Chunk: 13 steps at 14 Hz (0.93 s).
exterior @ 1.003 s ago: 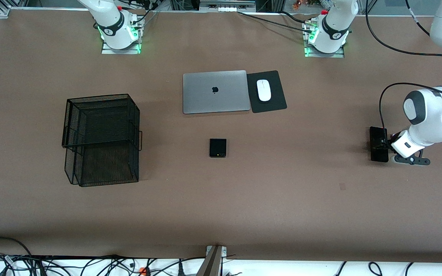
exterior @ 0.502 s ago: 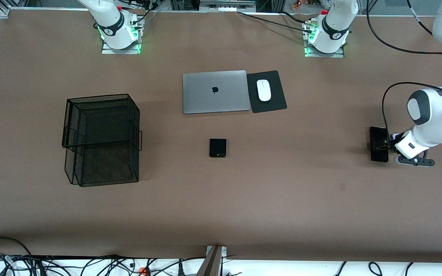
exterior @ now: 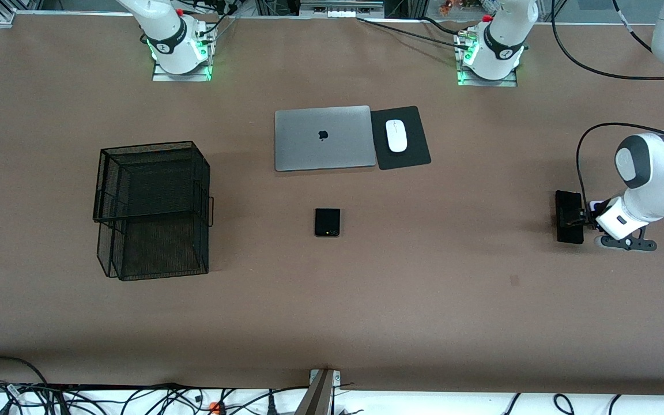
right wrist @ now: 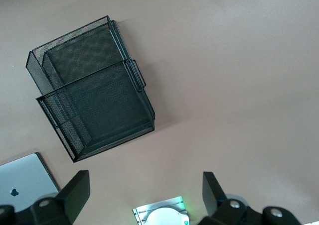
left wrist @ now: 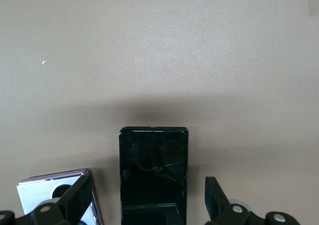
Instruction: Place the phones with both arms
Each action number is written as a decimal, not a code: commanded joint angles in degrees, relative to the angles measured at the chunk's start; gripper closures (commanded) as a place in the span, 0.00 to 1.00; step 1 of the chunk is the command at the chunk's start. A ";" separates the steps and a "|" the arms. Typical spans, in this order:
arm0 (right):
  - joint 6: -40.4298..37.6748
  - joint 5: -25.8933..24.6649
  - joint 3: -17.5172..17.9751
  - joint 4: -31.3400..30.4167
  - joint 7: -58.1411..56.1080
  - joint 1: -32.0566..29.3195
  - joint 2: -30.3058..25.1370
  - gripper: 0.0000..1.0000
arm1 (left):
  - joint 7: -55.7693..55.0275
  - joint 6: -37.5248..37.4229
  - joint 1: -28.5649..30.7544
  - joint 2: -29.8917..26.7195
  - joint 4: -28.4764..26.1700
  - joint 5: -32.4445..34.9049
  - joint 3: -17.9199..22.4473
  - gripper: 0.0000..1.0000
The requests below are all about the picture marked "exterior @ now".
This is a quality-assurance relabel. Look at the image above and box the long black smartphone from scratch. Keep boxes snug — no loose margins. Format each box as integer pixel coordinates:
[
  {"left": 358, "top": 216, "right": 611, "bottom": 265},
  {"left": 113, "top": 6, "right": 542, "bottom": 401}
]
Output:
[{"left": 555, "top": 190, "right": 586, "bottom": 245}]

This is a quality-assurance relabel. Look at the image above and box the small black flip phone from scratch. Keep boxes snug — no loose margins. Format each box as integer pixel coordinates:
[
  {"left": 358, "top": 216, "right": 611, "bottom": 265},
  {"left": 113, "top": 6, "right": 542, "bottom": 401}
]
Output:
[{"left": 315, "top": 208, "right": 341, "bottom": 238}]

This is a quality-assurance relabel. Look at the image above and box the black mouse pad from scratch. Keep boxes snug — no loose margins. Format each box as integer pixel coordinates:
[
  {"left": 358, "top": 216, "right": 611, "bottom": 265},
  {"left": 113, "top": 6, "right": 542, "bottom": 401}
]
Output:
[{"left": 370, "top": 105, "right": 432, "bottom": 171}]

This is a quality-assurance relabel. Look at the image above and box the white computer mouse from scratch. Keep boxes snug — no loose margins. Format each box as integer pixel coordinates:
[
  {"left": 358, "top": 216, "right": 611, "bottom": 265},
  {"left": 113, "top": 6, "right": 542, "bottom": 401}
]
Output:
[{"left": 386, "top": 119, "right": 408, "bottom": 153}]

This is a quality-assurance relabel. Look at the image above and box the silver closed laptop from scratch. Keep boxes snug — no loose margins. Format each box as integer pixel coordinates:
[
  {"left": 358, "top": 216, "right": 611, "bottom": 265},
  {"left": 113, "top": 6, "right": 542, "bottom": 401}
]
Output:
[{"left": 274, "top": 105, "right": 378, "bottom": 172}]

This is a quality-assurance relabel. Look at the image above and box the grey power strip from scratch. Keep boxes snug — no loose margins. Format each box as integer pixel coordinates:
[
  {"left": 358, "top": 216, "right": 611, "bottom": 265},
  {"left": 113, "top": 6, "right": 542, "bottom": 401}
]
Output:
[{"left": 300, "top": 0, "right": 384, "bottom": 18}]

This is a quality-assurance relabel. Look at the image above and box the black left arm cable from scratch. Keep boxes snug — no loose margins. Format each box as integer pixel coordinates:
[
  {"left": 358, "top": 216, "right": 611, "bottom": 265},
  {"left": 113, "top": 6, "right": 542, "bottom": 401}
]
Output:
[{"left": 550, "top": 0, "right": 664, "bottom": 217}]

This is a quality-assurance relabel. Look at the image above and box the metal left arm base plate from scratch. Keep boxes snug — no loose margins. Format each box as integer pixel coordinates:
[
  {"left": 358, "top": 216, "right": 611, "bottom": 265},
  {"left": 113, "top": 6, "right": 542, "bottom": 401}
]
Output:
[{"left": 458, "top": 63, "right": 518, "bottom": 88}]

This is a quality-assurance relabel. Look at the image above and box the black cable on table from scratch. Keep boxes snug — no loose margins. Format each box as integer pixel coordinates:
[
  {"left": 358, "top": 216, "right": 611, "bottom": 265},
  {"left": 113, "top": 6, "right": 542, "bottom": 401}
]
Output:
[{"left": 357, "top": 17, "right": 471, "bottom": 50}]

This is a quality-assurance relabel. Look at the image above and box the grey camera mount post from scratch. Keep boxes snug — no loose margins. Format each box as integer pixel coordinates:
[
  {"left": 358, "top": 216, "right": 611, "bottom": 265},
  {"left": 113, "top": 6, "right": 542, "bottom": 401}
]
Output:
[{"left": 295, "top": 369, "right": 341, "bottom": 415}]

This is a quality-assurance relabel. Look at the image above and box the black wire mesh organizer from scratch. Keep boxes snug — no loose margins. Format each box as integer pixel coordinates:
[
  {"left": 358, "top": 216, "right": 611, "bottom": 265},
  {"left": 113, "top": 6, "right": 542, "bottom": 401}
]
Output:
[{"left": 93, "top": 141, "right": 215, "bottom": 282}]

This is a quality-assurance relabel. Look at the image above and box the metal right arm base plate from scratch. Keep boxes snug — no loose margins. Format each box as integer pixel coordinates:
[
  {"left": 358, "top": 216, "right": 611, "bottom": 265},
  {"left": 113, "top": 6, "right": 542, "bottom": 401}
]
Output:
[{"left": 152, "top": 58, "right": 213, "bottom": 82}]

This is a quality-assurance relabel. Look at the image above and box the black looped floor cable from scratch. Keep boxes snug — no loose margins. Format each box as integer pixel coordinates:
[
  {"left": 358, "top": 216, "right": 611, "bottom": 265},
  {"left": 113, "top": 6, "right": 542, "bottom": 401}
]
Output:
[{"left": 0, "top": 356, "right": 51, "bottom": 415}]

